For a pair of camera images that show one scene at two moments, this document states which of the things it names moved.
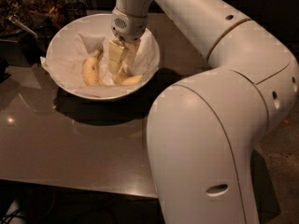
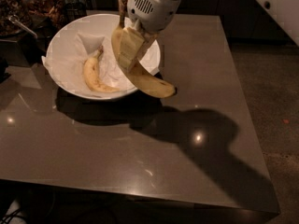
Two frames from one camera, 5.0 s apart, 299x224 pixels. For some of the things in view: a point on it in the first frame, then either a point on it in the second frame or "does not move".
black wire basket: (74, 11) does not move
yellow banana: (123, 79) to (138, 77)
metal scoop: (16, 20) does not move
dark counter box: (25, 52) does not move
